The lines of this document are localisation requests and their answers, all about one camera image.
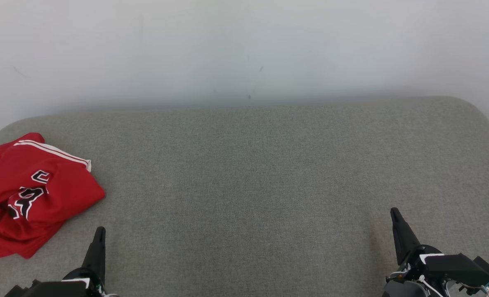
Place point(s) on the red basketball jersey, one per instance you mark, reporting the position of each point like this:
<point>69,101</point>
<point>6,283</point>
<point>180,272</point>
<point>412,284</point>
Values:
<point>62,189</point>

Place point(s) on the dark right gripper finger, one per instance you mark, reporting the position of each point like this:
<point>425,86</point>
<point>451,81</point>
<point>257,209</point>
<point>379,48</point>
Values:
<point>403,237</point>

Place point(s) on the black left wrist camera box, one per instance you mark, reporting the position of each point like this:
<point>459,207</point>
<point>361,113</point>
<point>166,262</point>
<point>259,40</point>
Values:
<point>21,290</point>

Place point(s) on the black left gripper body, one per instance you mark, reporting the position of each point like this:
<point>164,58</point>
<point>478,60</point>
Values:
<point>79,286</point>

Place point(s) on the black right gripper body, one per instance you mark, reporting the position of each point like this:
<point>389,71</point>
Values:
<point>450,266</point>

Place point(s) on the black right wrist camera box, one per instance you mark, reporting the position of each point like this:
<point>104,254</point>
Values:
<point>484,266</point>

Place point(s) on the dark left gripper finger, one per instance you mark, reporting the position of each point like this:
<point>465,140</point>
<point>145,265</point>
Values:
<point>97,251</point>

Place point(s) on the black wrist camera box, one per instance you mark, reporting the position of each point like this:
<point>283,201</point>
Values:
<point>21,290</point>
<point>484,266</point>

